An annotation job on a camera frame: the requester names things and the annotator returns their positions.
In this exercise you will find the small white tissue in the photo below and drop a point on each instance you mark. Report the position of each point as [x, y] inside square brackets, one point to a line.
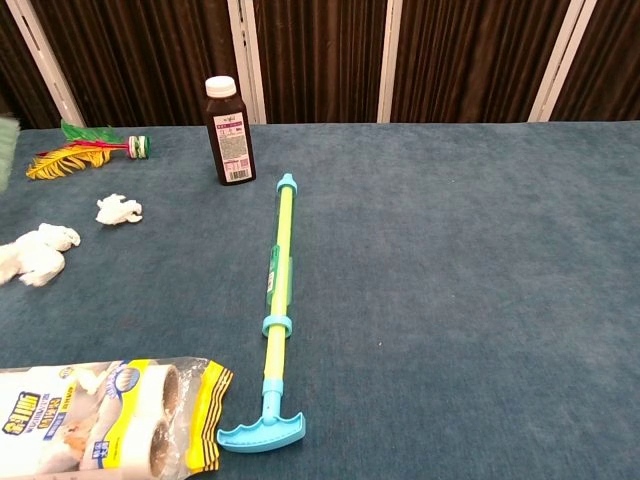
[117, 210]

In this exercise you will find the green plastic hand brush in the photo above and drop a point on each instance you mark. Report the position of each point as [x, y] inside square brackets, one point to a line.
[6, 150]

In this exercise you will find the yellow-green blue toy water pump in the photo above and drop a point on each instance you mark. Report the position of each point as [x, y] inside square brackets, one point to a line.
[280, 250]

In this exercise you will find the dark juice bottle white cap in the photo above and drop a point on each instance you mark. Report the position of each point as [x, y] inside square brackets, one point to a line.
[231, 145]

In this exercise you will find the teal velvet tablecloth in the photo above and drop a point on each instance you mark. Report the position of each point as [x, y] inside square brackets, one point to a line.
[450, 300]

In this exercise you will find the brown pleated curtain panel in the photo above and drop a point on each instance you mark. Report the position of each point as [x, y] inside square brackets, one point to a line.
[475, 60]
[605, 70]
[320, 60]
[150, 55]
[12, 75]

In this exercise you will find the clear lint roller refill bag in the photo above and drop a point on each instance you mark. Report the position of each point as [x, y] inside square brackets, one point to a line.
[210, 400]

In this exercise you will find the white lint roller refill roll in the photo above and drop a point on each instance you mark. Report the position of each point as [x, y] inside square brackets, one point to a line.
[135, 395]
[135, 445]

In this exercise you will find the colourful feather shuttlecock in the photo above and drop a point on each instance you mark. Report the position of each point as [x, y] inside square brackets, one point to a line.
[65, 160]

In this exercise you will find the white metal frame post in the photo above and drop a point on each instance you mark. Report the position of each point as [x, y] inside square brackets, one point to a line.
[45, 60]
[247, 60]
[562, 60]
[390, 60]

